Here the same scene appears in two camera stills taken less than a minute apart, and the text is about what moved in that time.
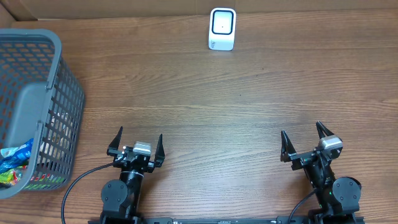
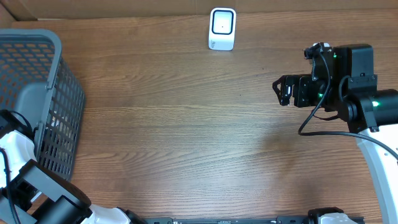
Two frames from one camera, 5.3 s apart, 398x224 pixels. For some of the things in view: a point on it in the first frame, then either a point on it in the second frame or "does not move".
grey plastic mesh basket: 41,99 does not move
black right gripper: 287,153 to 300,82
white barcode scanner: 222,28 does not move
